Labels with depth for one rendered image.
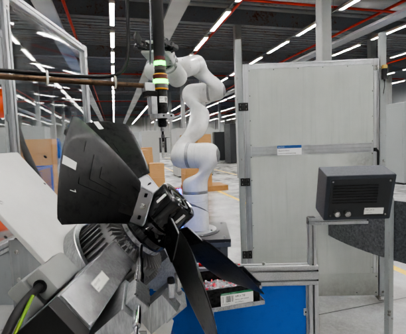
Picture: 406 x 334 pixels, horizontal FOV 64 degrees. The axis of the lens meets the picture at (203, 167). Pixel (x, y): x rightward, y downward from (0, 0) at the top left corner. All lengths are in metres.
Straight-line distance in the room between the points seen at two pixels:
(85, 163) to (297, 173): 2.33
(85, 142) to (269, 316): 1.10
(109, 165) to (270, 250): 2.34
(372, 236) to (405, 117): 8.00
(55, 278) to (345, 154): 2.58
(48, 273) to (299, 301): 1.09
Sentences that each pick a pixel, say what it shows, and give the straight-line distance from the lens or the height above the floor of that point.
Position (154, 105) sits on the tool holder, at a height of 1.48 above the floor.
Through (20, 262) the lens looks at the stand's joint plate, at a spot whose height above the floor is 1.09.
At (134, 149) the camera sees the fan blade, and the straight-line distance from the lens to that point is 1.00.
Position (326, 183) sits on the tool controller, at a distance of 1.33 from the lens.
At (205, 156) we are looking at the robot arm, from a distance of 1.48.
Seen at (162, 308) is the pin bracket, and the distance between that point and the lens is 0.93.
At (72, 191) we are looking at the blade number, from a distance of 0.64.
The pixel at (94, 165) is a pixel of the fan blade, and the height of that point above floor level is 1.33.
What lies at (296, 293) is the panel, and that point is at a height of 0.74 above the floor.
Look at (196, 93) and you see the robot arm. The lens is 1.74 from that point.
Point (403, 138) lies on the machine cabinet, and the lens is 10.45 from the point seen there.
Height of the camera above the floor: 1.37
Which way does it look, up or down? 4 degrees down
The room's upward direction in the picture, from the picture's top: 2 degrees counter-clockwise
